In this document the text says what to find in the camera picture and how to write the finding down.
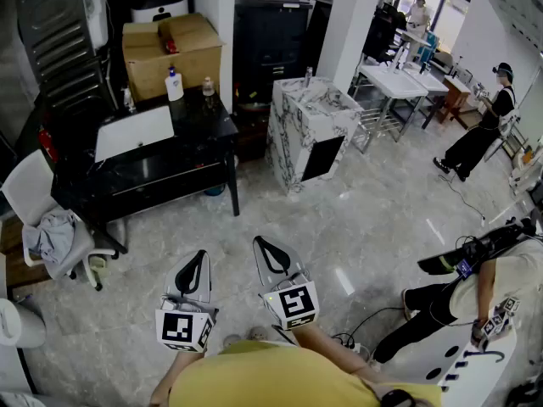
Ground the white sink basin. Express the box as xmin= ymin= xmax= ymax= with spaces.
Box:
xmin=93 ymin=104 xmax=176 ymax=164

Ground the white wall-mounted device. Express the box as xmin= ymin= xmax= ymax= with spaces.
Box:
xmin=86 ymin=0 xmax=110 ymax=51

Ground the grey cloth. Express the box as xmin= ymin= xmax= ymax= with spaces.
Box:
xmin=21 ymin=209 xmax=78 ymax=267

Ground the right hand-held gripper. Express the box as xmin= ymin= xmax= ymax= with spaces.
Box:
xmin=252 ymin=235 xmax=321 ymax=332

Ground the wooden side table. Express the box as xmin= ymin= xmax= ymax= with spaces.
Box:
xmin=436 ymin=75 xmax=473 ymax=125

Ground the brown cardboard box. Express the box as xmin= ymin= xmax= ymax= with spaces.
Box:
xmin=121 ymin=13 xmax=227 ymax=103

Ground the white panel with holes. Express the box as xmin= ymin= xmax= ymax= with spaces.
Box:
xmin=383 ymin=323 xmax=518 ymax=407

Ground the marble pattern cabinet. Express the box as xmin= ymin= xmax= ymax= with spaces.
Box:
xmin=265 ymin=75 xmax=366 ymax=195

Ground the black suitcase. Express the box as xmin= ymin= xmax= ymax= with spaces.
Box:
xmin=232 ymin=0 xmax=316 ymax=106

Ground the grey metal appliance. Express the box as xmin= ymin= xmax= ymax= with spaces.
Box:
xmin=15 ymin=0 xmax=118 ymax=116

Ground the person's left forearm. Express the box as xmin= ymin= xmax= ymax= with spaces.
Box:
xmin=148 ymin=348 xmax=205 ymax=407

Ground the white soap bottle blue pump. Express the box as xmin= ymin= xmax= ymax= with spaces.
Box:
xmin=164 ymin=64 xmax=186 ymax=103

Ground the white rounded appliance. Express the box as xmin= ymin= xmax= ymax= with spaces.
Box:
xmin=130 ymin=0 xmax=189 ymax=25

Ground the white cylinder bin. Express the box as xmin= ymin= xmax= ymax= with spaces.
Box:
xmin=0 ymin=298 xmax=48 ymax=349

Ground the black vanity frame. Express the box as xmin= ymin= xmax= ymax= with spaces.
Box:
xmin=50 ymin=131 xmax=241 ymax=256

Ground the person's right forearm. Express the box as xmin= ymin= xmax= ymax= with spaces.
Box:
xmin=292 ymin=323 xmax=385 ymax=383

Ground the white sink on steel frame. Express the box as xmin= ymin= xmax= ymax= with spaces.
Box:
xmin=402 ymin=66 xmax=451 ymax=131
xmin=350 ymin=63 xmax=430 ymax=155

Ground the red canister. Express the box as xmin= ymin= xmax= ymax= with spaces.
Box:
xmin=37 ymin=125 xmax=59 ymax=164

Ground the white office chair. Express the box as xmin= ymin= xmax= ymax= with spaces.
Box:
xmin=0 ymin=148 xmax=120 ymax=293

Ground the person's yellow shirt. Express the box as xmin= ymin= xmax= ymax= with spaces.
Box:
xmin=168 ymin=339 xmax=443 ymax=407

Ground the black floor cable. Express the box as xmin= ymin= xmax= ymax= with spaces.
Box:
xmin=438 ymin=173 xmax=488 ymax=229

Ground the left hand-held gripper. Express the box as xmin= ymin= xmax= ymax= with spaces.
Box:
xmin=154 ymin=250 xmax=221 ymax=354

